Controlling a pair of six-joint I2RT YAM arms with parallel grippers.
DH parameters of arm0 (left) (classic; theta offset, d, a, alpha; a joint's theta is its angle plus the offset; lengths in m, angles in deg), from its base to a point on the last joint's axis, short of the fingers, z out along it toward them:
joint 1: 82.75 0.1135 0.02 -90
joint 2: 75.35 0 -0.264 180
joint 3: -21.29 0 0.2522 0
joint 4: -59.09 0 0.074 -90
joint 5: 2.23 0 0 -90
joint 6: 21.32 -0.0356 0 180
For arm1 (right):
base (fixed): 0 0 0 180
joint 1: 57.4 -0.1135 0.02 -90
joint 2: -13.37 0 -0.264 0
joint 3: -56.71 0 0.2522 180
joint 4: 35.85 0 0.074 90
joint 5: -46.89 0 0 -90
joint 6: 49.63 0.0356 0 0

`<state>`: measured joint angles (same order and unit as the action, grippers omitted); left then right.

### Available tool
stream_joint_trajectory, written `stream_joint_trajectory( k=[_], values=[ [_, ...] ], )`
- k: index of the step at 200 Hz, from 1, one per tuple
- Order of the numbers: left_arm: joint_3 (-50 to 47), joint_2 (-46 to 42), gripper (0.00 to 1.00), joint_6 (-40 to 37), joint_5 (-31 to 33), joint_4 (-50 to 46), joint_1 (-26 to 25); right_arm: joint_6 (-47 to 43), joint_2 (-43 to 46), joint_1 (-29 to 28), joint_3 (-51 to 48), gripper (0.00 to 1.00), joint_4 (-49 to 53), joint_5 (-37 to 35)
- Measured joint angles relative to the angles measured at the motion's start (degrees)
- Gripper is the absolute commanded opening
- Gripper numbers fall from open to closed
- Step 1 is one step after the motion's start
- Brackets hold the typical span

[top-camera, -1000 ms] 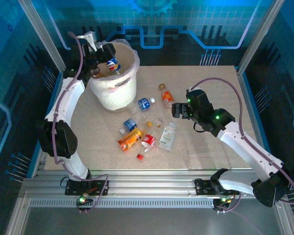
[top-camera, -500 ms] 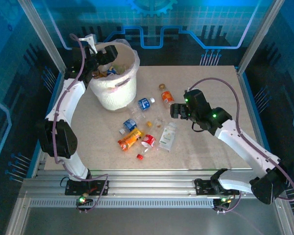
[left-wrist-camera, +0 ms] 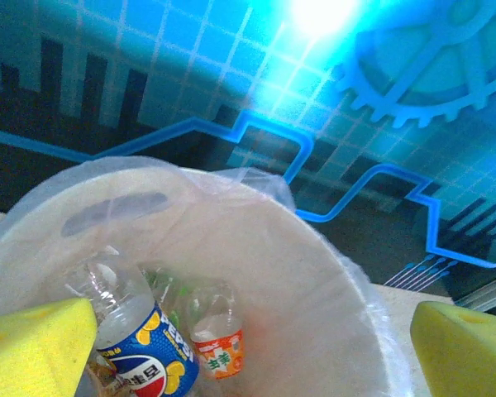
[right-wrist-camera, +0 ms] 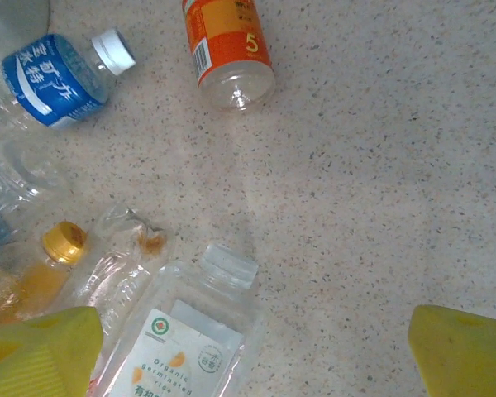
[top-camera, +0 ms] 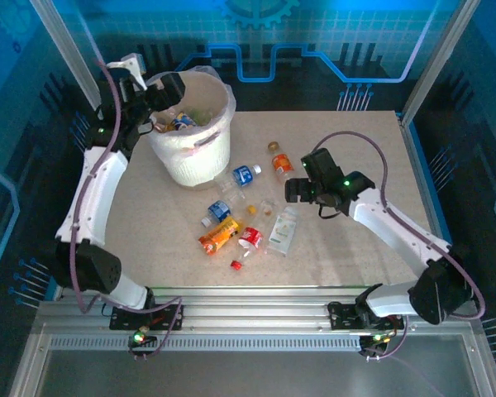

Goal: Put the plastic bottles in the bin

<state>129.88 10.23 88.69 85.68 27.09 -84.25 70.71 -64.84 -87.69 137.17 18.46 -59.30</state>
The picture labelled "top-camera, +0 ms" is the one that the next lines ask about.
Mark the orange label gold cap bottle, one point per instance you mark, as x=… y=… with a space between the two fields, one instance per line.
x=282 y=163

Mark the aluminium frame post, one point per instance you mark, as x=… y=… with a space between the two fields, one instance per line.
x=72 y=62
x=434 y=62

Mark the aluminium blue table side rail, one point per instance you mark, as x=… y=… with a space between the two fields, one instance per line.
x=421 y=165

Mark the orange yellow juice bottle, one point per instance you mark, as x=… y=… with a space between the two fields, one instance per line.
x=217 y=236

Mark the clear plastic bin liner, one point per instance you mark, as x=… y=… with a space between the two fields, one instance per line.
x=219 y=95

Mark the large blue label bottle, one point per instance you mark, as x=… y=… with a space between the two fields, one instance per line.
x=243 y=175

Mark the white plastic bin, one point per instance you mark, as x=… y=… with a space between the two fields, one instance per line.
x=198 y=165

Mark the red label cola bottle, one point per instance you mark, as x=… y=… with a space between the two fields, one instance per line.
x=250 y=238

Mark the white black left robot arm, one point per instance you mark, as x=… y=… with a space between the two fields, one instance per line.
x=95 y=190

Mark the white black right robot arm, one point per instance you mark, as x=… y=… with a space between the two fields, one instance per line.
x=388 y=223

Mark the clear crushed plastic bottle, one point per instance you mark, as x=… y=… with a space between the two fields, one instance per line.
x=268 y=211

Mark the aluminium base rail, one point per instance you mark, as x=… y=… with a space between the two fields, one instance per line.
x=252 y=310

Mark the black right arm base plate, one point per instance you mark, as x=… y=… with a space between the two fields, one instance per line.
x=341 y=316

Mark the white green label bottle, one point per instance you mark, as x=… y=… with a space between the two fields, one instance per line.
x=282 y=233

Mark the small blue label bottle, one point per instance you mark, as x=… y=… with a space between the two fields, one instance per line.
x=219 y=210

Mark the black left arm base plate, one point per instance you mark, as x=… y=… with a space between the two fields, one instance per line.
x=126 y=320

